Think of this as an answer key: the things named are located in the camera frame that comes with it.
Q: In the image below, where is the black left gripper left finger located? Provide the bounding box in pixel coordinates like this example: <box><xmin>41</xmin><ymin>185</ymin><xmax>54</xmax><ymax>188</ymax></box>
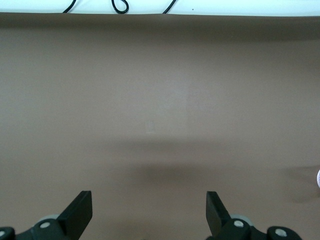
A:
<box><xmin>14</xmin><ymin>190</ymin><xmax>94</xmax><ymax>240</ymax></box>

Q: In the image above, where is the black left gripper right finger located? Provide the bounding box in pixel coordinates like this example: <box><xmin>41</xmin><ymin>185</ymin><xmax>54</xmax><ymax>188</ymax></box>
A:
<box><xmin>206</xmin><ymin>190</ymin><xmax>254</xmax><ymax>240</ymax></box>

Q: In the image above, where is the looped black floor cable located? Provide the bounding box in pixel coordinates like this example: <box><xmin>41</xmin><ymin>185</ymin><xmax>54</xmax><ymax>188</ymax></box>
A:
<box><xmin>111</xmin><ymin>0</ymin><xmax>130</xmax><ymax>14</ymax></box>

